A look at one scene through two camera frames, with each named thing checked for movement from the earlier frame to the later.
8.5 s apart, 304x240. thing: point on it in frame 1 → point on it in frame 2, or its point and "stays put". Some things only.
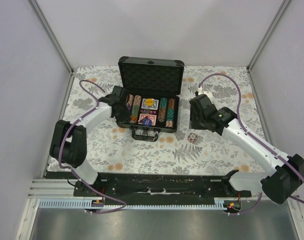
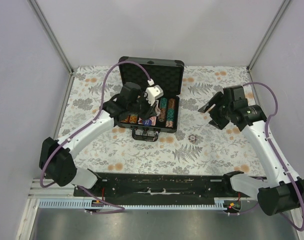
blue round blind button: [147, 122] stays put
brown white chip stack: [192, 138] stays put
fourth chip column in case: [171, 113] stays put
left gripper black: [126, 118] → [150, 111]
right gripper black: [193, 124] → [217, 122]
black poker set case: [154, 86] stays put
